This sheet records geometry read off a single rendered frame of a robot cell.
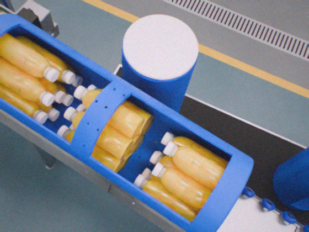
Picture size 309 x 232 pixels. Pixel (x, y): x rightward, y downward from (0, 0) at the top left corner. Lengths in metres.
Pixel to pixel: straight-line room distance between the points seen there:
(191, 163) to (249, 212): 0.38
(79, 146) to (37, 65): 0.27
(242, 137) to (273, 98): 0.47
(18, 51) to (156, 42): 0.49
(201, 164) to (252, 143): 1.26
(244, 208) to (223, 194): 0.34
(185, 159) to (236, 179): 0.15
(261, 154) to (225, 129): 0.25
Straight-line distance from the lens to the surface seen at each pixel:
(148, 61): 1.33
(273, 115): 2.56
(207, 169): 1.03
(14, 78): 1.19
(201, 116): 2.24
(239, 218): 1.31
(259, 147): 2.27
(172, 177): 1.05
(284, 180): 2.08
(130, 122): 1.04
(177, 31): 1.42
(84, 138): 1.05
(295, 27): 2.99
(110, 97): 1.04
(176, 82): 1.35
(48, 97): 1.16
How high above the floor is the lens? 2.17
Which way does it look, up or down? 67 degrees down
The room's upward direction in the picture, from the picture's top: 12 degrees clockwise
